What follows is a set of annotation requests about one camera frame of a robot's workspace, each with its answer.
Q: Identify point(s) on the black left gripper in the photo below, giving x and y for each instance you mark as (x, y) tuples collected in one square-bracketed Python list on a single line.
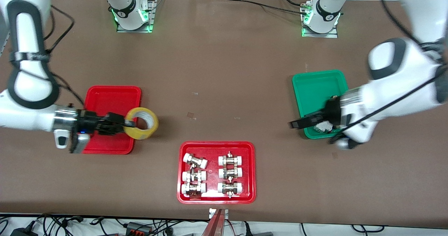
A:
[(331, 111)]

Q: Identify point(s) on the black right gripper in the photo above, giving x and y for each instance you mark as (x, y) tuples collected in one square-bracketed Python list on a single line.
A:
[(88, 121)]

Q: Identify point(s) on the yellow tape roll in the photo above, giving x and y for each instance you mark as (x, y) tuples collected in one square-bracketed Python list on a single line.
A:
[(140, 134)]

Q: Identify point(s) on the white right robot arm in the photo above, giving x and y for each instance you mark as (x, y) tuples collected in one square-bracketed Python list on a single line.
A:
[(28, 89)]

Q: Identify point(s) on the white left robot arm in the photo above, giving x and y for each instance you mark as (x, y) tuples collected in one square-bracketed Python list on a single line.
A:
[(399, 78)]

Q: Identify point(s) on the red plastic tray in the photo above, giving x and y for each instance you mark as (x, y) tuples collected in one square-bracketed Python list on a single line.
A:
[(112, 99), (213, 194)]

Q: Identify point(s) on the green plastic tray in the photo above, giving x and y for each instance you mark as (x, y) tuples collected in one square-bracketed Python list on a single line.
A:
[(311, 89)]

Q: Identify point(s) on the square translucent tape scrap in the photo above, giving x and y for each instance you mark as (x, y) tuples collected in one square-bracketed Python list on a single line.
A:
[(190, 115)]

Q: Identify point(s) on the white circuit breaker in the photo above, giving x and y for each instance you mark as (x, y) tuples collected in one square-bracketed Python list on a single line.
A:
[(322, 127)]

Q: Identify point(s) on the white metal pipe fitting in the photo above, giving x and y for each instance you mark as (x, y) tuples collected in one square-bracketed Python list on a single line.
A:
[(192, 176), (194, 161), (230, 160), (230, 187), (192, 188), (230, 173)]

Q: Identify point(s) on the black orange connector box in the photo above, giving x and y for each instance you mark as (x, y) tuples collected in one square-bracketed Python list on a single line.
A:
[(134, 226)]

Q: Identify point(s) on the red metal bar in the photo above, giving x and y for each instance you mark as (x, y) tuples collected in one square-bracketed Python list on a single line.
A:
[(215, 225)]

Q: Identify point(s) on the black power adapter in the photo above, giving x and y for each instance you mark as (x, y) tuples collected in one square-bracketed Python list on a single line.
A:
[(24, 232)]

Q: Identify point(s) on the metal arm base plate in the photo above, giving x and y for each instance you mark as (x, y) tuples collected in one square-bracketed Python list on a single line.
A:
[(332, 35), (152, 12)]

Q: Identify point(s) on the white bracket plate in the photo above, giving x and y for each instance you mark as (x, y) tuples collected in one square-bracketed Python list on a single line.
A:
[(211, 213)]

